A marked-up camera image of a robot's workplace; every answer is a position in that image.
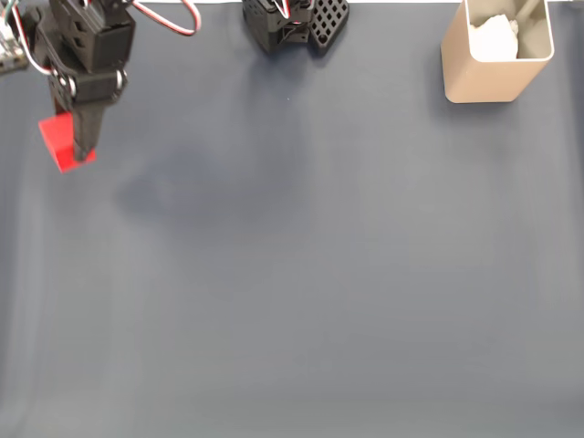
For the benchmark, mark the camera circuit board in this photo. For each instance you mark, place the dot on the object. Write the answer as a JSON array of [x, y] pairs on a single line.
[[9, 55]]

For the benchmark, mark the red cube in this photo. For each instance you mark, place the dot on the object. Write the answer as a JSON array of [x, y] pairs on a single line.
[[57, 141]]

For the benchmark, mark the white crumpled tissue paper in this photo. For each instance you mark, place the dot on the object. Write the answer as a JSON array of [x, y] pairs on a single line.
[[493, 41]]

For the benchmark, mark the grey table mat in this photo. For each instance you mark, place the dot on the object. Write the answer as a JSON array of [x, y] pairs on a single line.
[[292, 274]]

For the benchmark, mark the beige rounded box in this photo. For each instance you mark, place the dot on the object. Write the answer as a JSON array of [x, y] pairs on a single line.
[[479, 82]]

